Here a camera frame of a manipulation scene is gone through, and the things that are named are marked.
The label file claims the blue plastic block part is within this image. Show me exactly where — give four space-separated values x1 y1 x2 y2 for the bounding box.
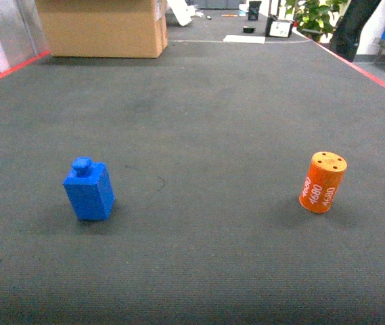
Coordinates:
63 156 115 221

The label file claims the black white device box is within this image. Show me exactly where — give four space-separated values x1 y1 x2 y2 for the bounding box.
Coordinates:
265 15 294 38

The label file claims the orange cylindrical cap 4680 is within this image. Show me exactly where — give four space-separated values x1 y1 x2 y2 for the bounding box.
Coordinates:
299 151 348 214

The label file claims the black cup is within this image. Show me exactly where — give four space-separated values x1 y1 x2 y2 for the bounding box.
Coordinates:
248 1 262 21

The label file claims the black tape roll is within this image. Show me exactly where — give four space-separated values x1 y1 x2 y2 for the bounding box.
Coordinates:
243 26 256 34

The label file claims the black office chair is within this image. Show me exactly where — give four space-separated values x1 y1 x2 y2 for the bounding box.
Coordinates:
329 0 381 62

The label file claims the white paper sheet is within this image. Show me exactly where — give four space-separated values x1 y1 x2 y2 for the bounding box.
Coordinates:
223 35 266 44

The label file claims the large cardboard box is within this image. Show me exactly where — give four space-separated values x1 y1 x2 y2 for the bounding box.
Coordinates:
35 1 168 58

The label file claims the green potted plant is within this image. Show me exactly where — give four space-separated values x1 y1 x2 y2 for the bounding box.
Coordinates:
284 0 348 42

